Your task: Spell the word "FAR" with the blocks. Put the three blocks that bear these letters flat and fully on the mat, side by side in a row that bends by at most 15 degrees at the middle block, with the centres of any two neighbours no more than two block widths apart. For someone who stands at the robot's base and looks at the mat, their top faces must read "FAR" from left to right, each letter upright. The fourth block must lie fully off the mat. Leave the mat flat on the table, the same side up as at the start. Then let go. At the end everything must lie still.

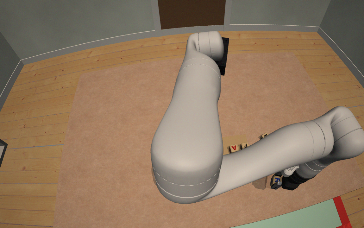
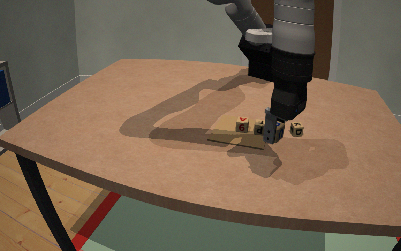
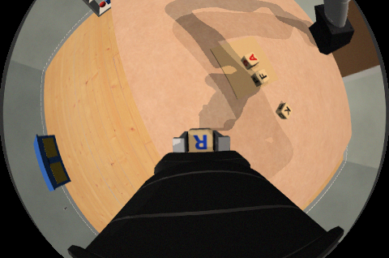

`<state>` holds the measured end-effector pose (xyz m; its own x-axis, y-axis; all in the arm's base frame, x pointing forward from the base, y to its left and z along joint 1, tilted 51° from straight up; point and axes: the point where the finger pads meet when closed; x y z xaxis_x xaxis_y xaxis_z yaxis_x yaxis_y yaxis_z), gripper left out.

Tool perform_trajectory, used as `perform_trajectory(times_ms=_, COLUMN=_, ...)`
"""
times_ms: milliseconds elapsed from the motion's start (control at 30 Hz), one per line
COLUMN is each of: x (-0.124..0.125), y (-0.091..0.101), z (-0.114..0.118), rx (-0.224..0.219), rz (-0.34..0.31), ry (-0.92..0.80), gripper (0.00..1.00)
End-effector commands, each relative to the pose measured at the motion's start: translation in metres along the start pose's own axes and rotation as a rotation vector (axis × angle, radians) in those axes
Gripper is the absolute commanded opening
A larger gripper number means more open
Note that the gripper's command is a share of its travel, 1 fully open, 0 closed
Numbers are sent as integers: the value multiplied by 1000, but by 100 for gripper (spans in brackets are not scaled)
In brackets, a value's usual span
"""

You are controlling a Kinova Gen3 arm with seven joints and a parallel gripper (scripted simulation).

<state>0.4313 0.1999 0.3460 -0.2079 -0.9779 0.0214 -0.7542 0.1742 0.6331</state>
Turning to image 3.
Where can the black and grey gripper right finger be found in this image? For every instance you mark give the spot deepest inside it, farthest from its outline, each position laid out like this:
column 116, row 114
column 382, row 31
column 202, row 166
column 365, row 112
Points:
column 220, row 142

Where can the tan wooden letter block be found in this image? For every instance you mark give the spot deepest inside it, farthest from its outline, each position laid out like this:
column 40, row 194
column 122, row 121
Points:
column 260, row 77
column 284, row 110
column 200, row 140
column 250, row 60

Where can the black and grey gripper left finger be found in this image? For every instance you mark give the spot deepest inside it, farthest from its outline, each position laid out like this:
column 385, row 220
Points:
column 181, row 143

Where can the tan flat mat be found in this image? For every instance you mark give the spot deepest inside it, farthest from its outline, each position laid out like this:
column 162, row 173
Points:
column 229, row 57

